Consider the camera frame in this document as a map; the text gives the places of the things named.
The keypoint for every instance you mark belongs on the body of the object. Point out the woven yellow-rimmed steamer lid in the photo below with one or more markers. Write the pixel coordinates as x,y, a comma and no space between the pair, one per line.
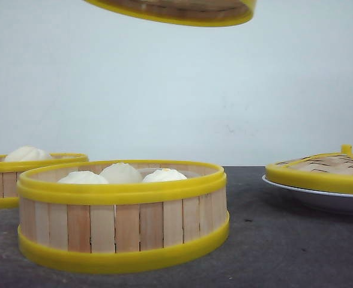
328,172

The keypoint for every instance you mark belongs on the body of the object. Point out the bamboo steamer basket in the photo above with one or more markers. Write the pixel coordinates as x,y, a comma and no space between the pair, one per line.
9,172
121,228

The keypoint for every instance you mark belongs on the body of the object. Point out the front right white bun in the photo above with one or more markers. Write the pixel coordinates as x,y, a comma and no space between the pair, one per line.
164,175

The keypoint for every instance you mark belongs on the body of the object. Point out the front middle white bun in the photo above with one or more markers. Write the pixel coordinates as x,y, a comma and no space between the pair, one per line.
121,173

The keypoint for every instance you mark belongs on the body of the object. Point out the front left white bun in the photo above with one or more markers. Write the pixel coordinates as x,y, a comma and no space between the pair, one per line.
83,177

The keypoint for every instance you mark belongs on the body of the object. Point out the white bun in left basket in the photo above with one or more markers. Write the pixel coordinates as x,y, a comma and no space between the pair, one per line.
27,153

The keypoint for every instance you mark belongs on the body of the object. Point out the white plate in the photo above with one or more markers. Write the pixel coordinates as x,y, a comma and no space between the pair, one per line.
320,200

